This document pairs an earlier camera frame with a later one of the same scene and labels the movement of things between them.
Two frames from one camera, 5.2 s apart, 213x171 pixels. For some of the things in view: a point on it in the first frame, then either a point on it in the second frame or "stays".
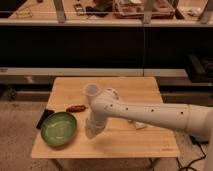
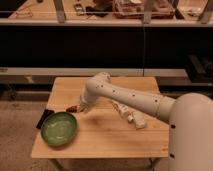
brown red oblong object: [76, 108] stays
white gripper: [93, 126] -> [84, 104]
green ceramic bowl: [58, 128] stays
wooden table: [119, 139] stays
